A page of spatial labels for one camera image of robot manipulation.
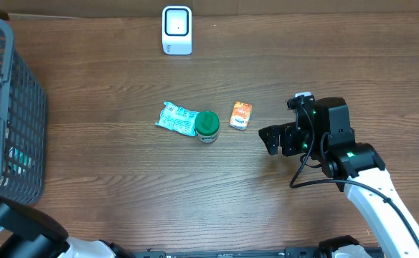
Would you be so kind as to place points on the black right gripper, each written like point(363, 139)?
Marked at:
point(288, 135)

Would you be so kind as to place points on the orange small carton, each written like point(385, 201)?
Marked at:
point(240, 116)

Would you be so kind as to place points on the green lid jar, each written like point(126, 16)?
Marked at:
point(207, 125)

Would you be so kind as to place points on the teal white snack packet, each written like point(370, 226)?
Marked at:
point(178, 119)

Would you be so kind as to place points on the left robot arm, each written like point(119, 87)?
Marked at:
point(36, 234)

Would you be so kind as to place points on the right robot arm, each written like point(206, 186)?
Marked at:
point(322, 132)

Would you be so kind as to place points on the grey plastic mesh basket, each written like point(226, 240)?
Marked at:
point(23, 125)

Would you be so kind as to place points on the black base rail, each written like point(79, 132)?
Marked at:
point(288, 252)

